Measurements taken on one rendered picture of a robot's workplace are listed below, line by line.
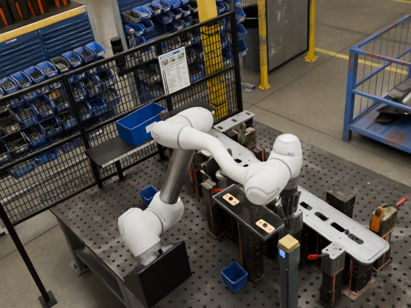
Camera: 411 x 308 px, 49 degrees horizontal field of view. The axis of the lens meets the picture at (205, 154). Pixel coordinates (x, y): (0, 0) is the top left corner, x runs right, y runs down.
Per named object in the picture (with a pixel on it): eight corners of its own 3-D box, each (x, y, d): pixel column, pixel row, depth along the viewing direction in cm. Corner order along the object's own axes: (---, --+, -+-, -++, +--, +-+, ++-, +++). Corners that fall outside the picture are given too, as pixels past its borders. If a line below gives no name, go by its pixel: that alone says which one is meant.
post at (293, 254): (301, 308, 215) (301, 244, 189) (289, 317, 212) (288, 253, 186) (289, 297, 220) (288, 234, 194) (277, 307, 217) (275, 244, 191)
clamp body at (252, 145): (262, 173, 301) (259, 129, 280) (248, 181, 296) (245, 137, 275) (253, 167, 307) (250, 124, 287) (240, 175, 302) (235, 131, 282)
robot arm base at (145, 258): (147, 265, 213) (141, 255, 213) (134, 270, 232) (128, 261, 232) (177, 244, 222) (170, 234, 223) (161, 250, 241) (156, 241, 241)
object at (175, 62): (191, 85, 317) (185, 44, 299) (164, 97, 307) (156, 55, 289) (189, 85, 318) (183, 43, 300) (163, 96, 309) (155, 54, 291)
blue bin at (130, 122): (171, 125, 299) (168, 109, 291) (134, 147, 283) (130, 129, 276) (156, 118, 309) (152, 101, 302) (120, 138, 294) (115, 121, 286)
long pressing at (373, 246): (396, 242, 203) (397, 240, 202) (364, 269, 194) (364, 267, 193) (212, 128, 299) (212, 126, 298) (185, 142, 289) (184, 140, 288)
